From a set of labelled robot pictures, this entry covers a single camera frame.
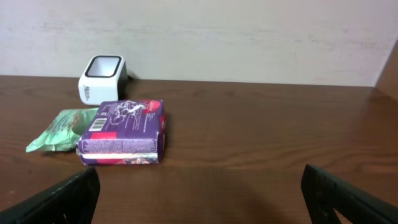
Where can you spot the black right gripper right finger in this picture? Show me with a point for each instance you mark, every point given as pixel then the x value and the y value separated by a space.
pixel 326 195

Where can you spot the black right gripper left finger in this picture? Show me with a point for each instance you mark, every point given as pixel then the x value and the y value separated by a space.
pixel 72 200

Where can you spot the mint green snack packet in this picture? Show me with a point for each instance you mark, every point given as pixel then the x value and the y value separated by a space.
pixel 64 131

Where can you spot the purple snack box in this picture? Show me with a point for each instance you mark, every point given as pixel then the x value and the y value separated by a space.
pixel 125 132

